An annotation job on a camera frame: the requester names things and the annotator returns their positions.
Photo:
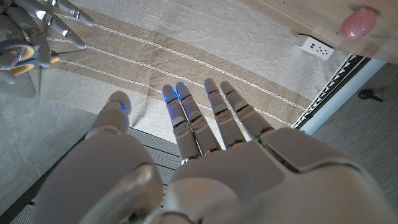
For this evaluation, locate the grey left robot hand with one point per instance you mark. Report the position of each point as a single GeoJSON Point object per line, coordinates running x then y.
{"type": "Point", "coordinates": [248, 180]}

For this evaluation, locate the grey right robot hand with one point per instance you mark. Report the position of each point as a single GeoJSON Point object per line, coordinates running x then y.
{"type": "Point", "coordinates": [31, 34]}

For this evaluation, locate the orange grey scissors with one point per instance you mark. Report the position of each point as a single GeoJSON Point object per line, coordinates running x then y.
{"type": "Point", "coordinates": [25, 53]}

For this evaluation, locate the pink ball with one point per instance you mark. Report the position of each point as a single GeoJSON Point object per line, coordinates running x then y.
{"type": "Point", "coordinates": [357, 24]}

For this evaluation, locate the black white triangle-pattern trim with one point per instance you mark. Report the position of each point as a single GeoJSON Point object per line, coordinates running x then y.
{"type": "Point", "coordinates": [329, 90]}

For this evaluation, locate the beige striped backdrop curtain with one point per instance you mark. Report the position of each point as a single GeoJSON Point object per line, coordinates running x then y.
{"type": "Point", "coordinates": [217, 46]}

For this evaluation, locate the white power strip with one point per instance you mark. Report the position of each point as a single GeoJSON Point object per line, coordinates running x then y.
{"type": "Point", "coordinates": [314, 47]}

